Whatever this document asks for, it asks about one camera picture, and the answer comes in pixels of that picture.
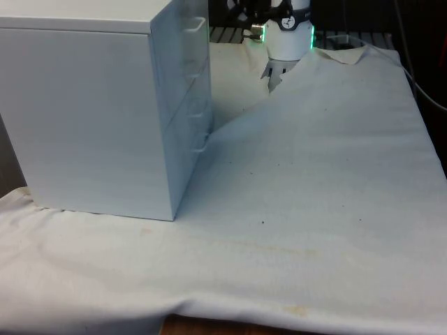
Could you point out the white chest of drawers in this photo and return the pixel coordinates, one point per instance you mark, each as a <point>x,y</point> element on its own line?
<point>87,115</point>

